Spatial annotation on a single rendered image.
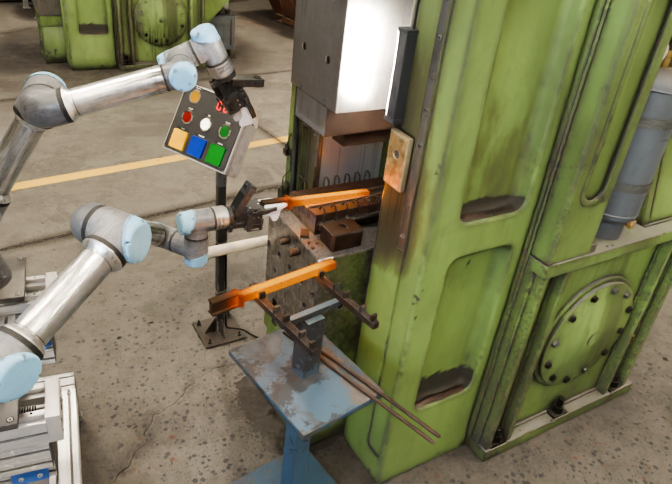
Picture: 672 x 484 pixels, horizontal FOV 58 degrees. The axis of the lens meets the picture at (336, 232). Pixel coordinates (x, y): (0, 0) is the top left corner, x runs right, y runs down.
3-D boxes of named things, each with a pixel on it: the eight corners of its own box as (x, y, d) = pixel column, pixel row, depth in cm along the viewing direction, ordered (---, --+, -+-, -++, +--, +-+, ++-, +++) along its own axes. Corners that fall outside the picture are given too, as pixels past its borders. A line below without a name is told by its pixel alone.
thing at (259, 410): (259, 478, 229) (259, 476, 228) (205, 376, 270) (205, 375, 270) (348, 442, 248) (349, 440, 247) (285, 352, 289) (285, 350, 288)
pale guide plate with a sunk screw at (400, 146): (399, 193, 181) (408, 139, 172) (382, 180, 187) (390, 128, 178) (404, 192, 182) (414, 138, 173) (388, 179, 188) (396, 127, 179)
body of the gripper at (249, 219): (255, 218, 206) (221, 224, 200) (256, 196, 202) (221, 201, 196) (264, 229, 200) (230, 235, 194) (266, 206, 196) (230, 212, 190)
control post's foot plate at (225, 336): (205, 351, 284) (205, 336, 280) (190, 323, 300) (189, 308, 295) (248, 338, 295) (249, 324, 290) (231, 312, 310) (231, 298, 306)
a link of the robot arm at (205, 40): (184, 30, 179) (211, 17, 179) (201, 62, 186) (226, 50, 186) (188, 39, 173) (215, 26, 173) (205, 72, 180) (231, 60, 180)
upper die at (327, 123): (324, 137, 189) (327, 108, 184) (294, 115, 203) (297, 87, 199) (430, 124, 209) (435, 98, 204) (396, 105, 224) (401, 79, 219)
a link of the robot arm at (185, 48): (155, 63, 171) (191, 46, 171) (154, 52, 180) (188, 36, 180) (169, 87, 175) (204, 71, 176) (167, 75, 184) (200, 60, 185)
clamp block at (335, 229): (331, 253, 199) (333, 236, 195) (319, 240, 205) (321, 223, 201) (362, 246, 204) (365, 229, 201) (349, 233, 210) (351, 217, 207)
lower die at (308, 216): (314, 234, 207) (316, 213, 203) (288, 207, 222) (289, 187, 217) (412, 214, 227) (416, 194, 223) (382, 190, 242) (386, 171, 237)
